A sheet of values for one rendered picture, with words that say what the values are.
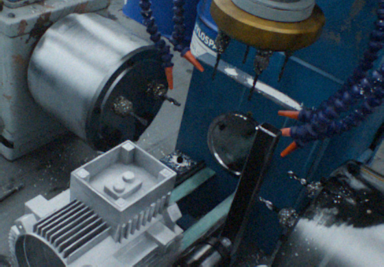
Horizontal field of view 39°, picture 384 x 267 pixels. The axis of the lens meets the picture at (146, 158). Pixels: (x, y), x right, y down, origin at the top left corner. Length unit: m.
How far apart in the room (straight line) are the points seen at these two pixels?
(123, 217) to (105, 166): 0.11
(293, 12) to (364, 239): 0.34
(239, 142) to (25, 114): 0.48
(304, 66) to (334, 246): 0.42
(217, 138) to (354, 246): 0.41
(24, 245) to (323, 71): 0.64
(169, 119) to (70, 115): 0.49
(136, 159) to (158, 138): 0.58
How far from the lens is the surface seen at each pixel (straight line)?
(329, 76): 1.09
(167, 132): 1.44
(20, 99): 1.20
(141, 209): 0.76
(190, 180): 1.13
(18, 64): 1.16
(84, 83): 1.02
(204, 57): 1.09
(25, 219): 0.77
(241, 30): 0.82
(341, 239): 0.82
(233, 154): 1.11
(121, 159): 0.84
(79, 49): 1.06
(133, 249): 0.78
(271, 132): 0.74
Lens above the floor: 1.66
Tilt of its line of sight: 40 degrees down
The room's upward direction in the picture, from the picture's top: 11 degrees clockwise
